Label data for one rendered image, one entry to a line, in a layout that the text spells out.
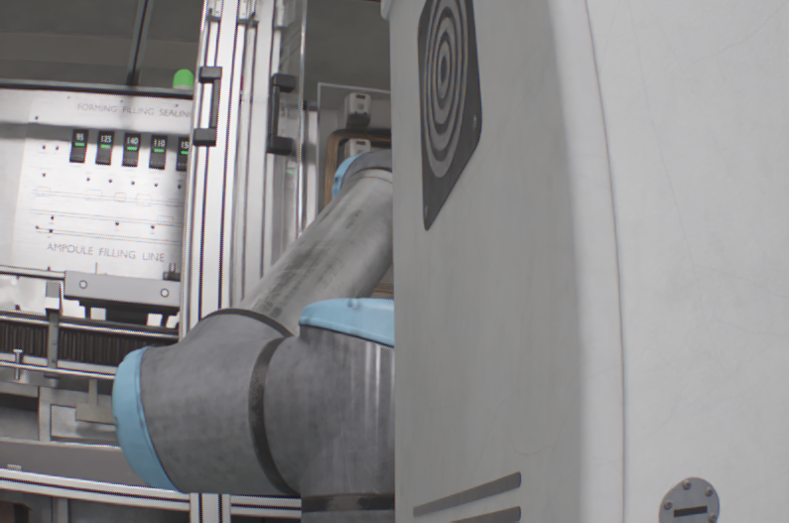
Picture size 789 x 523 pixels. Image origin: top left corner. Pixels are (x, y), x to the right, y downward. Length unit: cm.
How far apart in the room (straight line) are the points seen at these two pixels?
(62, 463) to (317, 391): 123
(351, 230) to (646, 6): 92
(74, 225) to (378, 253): 150
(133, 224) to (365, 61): 225
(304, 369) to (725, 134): 58
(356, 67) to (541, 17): 439
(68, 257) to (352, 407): 185
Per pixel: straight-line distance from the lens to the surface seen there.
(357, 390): 82
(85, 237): 262
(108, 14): 434
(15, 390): 229
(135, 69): 274
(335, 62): 467
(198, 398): 89
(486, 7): 42
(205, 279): 202
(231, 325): 98
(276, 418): 85
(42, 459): 201
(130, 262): 261
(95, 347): 221
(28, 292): 251
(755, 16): 37
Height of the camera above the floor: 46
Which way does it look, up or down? 19 degrees up
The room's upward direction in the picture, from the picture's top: straight up
